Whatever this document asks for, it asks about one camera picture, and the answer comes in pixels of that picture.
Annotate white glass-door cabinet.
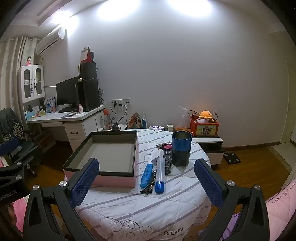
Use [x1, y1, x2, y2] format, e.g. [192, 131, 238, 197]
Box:
[18, 64, 45, 102]

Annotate black office chair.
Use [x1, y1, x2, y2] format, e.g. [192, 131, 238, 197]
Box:
[0, 108, 43, 178]

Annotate white tube with blue cap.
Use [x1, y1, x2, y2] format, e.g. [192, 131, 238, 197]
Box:
[154, 149, 166, 194]

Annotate pink quilt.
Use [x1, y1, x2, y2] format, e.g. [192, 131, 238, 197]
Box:
[265, 178, 296, 241]

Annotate plastic bag of oranges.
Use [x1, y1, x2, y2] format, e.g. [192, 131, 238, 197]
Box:
[174, 105, 192, 133]

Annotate black computer monitor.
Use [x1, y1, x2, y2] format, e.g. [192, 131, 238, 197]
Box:
[56, 76, 80, 109]

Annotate black and white low cabinet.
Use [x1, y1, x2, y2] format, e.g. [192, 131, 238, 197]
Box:
[192, 134, 226, 171]

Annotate white desk with drawers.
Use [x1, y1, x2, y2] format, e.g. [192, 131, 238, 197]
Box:
[24, 105, 105, 152]

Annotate red basket with plush toy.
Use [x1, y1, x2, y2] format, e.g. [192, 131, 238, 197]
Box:
[190, 115, 220, 136]

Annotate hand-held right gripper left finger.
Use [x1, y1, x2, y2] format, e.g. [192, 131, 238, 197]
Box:
[23, 158, 100, 241]

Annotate pink fleece blanket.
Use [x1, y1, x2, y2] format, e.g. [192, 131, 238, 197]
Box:
[0, 158, 30, 233]

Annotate white door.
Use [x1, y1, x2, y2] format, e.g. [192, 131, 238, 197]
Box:
[279, 60, 296, 145]

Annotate blue highlighter pen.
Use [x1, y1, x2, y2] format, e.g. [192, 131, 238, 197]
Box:
[140, 163, 154, 189]

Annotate black remote control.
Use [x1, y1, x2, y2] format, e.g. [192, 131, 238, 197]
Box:
[163, 149, 173, 175]

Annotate leopard print cloth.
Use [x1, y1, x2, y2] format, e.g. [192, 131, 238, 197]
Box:
[0, 109, 28, 144]

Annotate blue and white box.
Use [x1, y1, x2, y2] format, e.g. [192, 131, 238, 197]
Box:
[45, 97, 54, 113]

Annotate black computer tower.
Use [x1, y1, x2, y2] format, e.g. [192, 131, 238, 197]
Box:
[77, 79, 100, 112]

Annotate white wall socket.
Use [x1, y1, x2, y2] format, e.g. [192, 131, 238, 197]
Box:
[112, 99, 130, 107]

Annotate water bottle with red cap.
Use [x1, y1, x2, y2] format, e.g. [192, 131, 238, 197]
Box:
[103, 109, 111, 130]

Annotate white side table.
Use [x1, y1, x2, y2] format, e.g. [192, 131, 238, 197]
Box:
[99, 124, 128, 133]

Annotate black speaker box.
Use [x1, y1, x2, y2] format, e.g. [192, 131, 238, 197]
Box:
[80, 62, 97, 80]

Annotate black studded hair clip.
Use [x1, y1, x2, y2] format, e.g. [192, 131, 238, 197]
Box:
[140, 171, 157, 194]

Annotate black power cables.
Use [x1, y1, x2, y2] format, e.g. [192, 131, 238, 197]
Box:
[109, 101, 128, 124]

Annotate white striped quilt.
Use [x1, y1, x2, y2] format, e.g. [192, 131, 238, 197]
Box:
[65, 128, 212, 241]

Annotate cream curtain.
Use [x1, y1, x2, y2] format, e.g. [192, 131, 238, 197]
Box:
[0, 36, 37, 112]

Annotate white air conditioner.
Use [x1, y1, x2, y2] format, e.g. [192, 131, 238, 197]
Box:
[35, 27, 65, 55]

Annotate blue and black tin cup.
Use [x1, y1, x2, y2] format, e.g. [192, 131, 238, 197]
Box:
[172, 131, 192, 167]

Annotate orange plush toy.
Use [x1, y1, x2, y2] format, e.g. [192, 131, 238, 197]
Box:
[196, 110, 215, 123]

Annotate colourful snack bag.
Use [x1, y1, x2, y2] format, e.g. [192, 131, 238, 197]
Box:
[128, 112, 141, 129]

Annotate black bathroom scale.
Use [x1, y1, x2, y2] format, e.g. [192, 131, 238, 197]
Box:
[223, 152, 241, 165]

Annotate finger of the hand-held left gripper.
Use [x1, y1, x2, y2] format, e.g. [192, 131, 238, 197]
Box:
[0, 161, 25, 183]

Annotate red paper bag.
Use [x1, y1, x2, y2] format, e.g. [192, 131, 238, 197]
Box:
[80, 47, 95, 63]

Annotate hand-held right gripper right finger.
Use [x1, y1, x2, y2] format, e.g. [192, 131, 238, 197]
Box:
[194, 159, 270, 241]

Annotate dark shallow tray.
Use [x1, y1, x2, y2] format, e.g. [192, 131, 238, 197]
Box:
[62, 130, 138, 189]

